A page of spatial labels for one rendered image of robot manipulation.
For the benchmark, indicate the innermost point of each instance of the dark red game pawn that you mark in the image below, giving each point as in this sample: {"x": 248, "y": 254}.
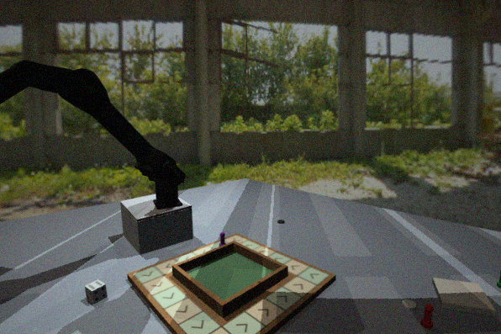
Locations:
{"x": 427, "y": 322}

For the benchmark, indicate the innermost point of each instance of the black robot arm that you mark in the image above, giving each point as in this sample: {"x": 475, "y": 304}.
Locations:
{"x": 83, "y": 89}

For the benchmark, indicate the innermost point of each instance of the dark purple pawn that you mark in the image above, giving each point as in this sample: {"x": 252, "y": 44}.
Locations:
{"x": 222, "y": 239}

